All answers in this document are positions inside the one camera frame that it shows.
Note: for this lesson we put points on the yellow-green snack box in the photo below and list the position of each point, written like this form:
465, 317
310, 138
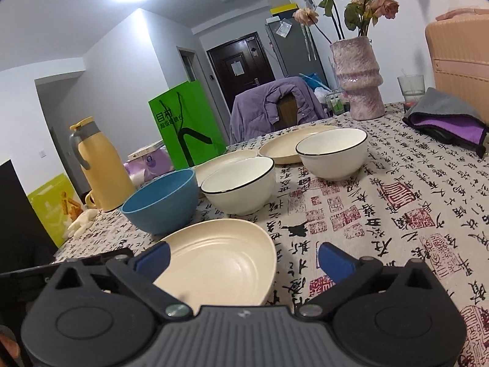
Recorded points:
51, 210

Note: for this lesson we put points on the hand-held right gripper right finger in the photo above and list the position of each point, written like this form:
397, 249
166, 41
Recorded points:
335, 260

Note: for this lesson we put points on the green paper bag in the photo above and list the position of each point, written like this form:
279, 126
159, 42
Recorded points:
191, 122

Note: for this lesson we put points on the yellow thermos jug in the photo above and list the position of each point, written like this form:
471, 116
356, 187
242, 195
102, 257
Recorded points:
107, 172

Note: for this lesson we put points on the red box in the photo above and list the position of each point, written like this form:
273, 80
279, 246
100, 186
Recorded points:
410, 104

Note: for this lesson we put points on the glass cup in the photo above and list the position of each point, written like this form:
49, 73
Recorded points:
410, 86

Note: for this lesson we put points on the grey and purple cloth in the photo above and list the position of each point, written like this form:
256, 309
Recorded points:
443, 114

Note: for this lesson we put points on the white flat box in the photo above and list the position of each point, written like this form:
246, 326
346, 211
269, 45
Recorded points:
147, 148

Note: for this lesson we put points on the pink hard case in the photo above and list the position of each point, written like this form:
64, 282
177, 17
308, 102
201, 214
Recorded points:
458, 53

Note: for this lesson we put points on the dark entrance door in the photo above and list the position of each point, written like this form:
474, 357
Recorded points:
237, 84

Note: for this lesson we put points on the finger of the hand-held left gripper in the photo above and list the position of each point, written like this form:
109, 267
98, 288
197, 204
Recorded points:
99, 259

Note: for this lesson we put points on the white rubber gloves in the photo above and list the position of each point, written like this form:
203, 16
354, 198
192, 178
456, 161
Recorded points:
81, 222

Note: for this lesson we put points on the grey refrigerator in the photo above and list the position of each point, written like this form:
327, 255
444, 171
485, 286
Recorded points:
294, 53

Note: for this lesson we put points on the white bowl black rim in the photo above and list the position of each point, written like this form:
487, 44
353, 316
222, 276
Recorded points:
332, 160
240, 195

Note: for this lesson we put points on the black paper bag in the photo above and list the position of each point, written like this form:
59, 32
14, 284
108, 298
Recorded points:
23, 218

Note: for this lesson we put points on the purple tissue pack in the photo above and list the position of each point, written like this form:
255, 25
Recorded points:
149, 164

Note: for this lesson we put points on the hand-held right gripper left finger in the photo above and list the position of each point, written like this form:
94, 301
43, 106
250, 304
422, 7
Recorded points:
152, 262

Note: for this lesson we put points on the wooden chair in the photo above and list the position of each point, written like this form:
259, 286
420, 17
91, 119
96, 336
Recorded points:
290, 112

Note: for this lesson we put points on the blue bag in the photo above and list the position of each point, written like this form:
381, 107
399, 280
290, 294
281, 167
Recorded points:
315, 81

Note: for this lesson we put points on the yellow box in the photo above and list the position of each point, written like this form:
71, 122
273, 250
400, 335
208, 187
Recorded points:
283, 10

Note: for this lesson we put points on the person's left hand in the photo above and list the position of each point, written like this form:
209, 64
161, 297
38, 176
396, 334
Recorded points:
7, 346

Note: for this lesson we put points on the blue bowl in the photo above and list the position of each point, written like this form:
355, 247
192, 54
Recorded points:
164, 210

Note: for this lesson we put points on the cream plate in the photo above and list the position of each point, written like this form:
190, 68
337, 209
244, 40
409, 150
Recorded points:
221, 260
282, 147
221, 160

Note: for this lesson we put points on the calligraphy printed tablecloth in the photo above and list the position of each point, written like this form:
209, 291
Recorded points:
382, 218

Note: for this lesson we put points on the purple padded jacket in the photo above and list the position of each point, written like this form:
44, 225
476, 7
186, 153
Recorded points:
252, 114

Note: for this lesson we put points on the yellow mug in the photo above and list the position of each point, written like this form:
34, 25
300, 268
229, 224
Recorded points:
90, 200

